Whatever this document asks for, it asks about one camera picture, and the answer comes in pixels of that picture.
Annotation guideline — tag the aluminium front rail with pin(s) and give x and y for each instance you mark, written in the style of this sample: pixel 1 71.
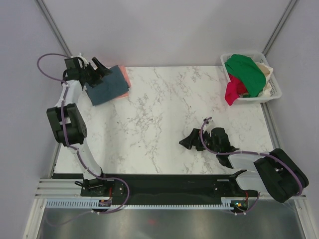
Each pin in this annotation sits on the aluminium front rail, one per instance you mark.
pixel 54 186

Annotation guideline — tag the magenta red t-shirt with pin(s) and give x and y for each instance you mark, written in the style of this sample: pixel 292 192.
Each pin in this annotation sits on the magenta red t-shirt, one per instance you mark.
pixel 235 88

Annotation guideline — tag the green t-shirt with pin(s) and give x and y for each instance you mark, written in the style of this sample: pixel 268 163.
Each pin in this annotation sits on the green t-shirt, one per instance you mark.
pixel 241 65

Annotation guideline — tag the left aluminium frame post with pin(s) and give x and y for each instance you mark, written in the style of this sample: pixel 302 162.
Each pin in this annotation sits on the left aluminium frame post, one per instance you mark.
pixel 57 32

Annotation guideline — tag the white plastic laundry basket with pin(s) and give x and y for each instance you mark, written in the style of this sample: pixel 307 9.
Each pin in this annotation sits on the white plastic laundry basket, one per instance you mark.
pixel 256 57

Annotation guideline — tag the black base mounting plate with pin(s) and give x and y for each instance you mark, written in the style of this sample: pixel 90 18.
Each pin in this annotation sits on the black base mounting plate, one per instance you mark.
pixel 157 200

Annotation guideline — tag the aluminium frame post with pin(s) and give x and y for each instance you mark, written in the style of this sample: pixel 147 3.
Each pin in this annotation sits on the aluminium frame post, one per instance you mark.
pixel 280 25
pixel 57 32

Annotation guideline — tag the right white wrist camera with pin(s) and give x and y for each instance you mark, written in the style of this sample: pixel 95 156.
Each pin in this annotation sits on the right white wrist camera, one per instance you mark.
pixel 209 126

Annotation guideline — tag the white slotted cable duct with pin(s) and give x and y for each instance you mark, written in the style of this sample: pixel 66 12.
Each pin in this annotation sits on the white slotted cable duct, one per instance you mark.
pixel 110 206

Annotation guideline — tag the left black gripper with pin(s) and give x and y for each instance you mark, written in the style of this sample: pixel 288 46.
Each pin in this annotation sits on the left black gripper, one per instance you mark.
pixel 100 70

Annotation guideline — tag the folded salmon pink t-shirt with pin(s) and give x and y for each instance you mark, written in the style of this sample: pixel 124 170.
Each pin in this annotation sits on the folded salmon pink t-shirt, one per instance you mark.
pixel 122 81

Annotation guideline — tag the right aluminium frame post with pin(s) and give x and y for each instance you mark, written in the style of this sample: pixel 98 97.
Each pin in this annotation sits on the right aluminium frame post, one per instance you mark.
pixel 280 25

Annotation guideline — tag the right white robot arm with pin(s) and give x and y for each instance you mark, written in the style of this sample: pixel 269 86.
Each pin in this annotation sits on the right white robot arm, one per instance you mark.
pixel 275 174

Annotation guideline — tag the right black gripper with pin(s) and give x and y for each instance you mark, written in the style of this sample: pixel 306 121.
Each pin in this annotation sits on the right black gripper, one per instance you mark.
pixel 194 140

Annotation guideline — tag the blue-grey t-shirt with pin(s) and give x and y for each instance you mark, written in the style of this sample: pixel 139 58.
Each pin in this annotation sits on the blue-grey t-shirt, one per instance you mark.
pixel 102 93

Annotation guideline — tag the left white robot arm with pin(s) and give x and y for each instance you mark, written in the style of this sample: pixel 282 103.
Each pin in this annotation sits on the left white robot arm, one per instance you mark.
pixel 68 126

